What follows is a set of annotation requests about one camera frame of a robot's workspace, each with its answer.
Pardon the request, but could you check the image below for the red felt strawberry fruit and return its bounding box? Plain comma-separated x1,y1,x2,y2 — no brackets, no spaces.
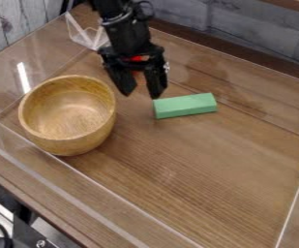
128,55,149,62

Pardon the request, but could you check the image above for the green rectangular block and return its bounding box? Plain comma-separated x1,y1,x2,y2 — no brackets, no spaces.
152,93,217,119

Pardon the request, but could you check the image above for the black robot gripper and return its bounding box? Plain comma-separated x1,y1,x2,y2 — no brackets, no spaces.
89,0,168,99

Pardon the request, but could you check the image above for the black metal table bracket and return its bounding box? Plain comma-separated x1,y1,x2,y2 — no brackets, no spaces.
12,216,59,248

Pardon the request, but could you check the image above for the clear acrylic tray enclosure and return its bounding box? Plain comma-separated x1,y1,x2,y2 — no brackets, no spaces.
0,19,299,248

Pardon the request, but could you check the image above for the wooden bowl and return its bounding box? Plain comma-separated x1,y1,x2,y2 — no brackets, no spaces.
19,75,116,156

